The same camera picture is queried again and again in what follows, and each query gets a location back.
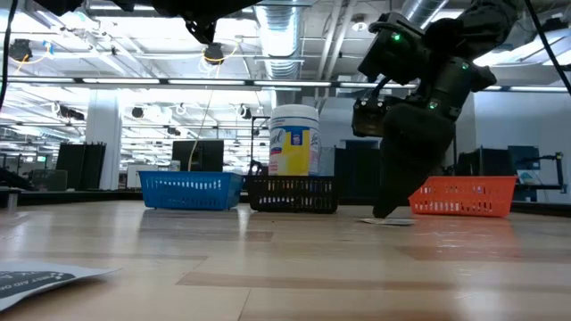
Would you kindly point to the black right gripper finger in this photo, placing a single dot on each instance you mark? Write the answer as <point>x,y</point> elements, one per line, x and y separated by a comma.
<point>397,187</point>

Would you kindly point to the black-print first aid packet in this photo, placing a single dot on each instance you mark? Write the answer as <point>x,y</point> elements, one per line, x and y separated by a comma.
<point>392,221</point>
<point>35,281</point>

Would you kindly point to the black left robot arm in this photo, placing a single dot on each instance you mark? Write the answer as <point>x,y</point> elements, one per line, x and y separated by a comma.
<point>201,24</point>

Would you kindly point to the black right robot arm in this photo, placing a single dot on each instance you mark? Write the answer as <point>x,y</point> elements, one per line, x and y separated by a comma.
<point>450,76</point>

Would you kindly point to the black room partition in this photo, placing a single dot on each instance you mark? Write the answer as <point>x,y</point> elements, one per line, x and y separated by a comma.
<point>357,174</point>

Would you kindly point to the orange plastic basket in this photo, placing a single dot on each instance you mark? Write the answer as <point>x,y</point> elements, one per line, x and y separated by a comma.
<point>464,196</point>

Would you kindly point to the black plastic basket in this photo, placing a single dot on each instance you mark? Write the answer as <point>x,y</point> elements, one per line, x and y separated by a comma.
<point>290,194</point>

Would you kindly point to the disinfecting wipes canister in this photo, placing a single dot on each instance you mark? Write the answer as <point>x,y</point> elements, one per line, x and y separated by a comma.
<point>290,156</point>

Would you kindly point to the ceiling light strip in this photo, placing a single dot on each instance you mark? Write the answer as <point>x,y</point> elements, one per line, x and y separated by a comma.
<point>290,83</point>

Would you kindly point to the black screen panel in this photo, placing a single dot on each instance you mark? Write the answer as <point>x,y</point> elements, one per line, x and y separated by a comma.
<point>205,156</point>

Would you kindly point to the blue plastic basket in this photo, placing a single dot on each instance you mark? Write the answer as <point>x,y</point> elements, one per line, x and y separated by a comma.
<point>187,191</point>

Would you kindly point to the black ceiling device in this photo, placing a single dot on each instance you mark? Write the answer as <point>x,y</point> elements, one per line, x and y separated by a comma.
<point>214,52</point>
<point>20,49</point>

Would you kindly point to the white box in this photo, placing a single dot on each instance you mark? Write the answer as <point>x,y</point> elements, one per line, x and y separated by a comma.
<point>133,178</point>

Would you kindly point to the white pillar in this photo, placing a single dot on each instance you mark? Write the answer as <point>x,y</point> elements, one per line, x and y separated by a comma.
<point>103,151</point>

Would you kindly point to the black cabinets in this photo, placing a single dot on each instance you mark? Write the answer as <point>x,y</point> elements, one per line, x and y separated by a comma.
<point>73,167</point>

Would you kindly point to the grey crate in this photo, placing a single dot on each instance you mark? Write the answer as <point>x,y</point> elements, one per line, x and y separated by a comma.
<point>48,180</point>

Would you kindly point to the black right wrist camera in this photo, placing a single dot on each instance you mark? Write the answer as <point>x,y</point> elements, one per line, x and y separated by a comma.
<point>368,118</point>

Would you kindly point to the slanted silver ceiling duct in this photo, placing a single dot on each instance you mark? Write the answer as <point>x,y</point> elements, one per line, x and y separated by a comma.
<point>419,11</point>

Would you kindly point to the black pole frame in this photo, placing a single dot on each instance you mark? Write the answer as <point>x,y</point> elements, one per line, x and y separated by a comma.
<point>251,142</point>

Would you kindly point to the silver ceiling air duct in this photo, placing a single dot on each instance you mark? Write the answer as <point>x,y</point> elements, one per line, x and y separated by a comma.
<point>281,27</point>

